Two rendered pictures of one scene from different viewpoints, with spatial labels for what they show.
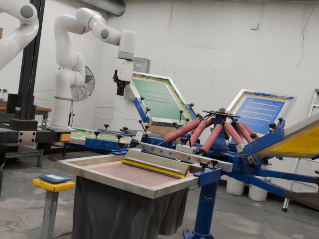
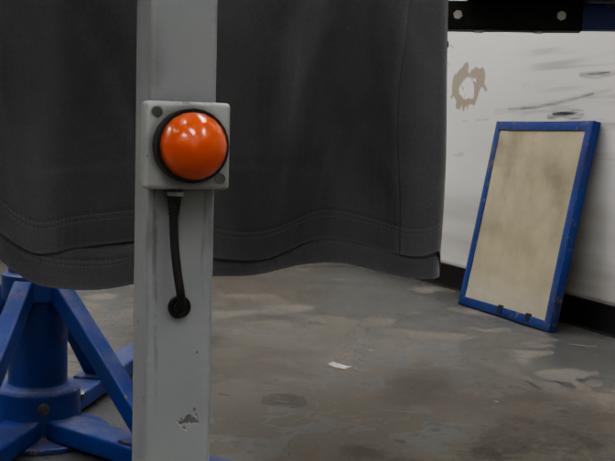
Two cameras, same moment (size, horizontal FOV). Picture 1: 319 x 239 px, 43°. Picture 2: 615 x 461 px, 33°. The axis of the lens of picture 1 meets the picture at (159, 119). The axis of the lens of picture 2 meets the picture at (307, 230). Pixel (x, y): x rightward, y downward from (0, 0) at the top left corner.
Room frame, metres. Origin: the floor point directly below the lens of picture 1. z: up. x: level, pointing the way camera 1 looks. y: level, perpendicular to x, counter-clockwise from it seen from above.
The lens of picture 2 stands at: (1.29, 0.84, 0.66)
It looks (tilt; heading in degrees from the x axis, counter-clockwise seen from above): 5 degrees down; 309
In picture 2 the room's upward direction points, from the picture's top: 2 degrees clockwise
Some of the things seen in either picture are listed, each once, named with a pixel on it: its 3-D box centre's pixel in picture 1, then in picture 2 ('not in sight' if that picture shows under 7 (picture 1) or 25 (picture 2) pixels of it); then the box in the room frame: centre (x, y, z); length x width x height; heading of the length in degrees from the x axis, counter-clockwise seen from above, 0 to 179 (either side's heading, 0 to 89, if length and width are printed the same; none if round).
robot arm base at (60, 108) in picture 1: (58, 113); not in sight; (2.14, 0.54, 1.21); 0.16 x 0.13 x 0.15; 55
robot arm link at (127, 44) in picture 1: (123, 41); not in sight; (1.93, 0.23, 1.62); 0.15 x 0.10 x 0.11; 55
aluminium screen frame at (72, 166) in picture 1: (144, 170); not in sight; (2.18, 0.04, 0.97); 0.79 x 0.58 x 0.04; 151
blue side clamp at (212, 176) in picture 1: (207, 176); not in sight; (2.25, -0.32, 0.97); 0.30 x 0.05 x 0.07; 151
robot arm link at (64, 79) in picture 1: (65, 84); not in sight; (2.14, 0.52, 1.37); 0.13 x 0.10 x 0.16; 145
